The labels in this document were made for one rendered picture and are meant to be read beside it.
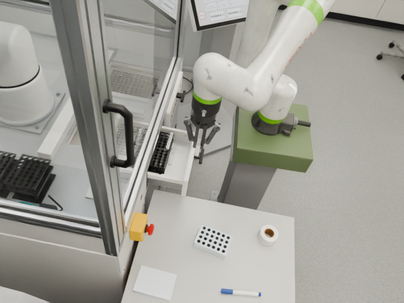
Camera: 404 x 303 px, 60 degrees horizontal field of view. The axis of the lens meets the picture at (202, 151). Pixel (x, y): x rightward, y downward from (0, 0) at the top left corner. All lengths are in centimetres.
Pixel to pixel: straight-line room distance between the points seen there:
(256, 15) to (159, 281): 98
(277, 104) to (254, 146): 20
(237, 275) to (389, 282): 136
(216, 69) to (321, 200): 175
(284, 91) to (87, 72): 100
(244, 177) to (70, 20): 140
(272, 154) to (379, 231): 130
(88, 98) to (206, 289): 88
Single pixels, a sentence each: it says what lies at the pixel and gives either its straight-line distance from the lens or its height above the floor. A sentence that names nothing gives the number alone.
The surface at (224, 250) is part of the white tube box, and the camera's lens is 132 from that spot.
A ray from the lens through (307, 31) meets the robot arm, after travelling 115.
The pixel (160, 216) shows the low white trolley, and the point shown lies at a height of 76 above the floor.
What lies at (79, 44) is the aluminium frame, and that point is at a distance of 52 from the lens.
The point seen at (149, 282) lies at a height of 78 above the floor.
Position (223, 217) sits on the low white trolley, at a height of 76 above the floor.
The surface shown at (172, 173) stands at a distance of 140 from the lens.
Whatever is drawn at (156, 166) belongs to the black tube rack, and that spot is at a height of 90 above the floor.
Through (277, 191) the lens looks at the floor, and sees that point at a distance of 249.
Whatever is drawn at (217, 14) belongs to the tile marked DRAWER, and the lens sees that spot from 198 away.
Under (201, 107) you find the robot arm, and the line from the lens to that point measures 108.
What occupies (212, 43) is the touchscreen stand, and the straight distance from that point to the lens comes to 218.
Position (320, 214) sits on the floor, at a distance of 251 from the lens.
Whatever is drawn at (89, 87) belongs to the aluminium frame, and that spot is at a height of 161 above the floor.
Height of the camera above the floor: 198
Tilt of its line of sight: 51 degrees down
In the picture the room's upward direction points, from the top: 11 degrees clockwise
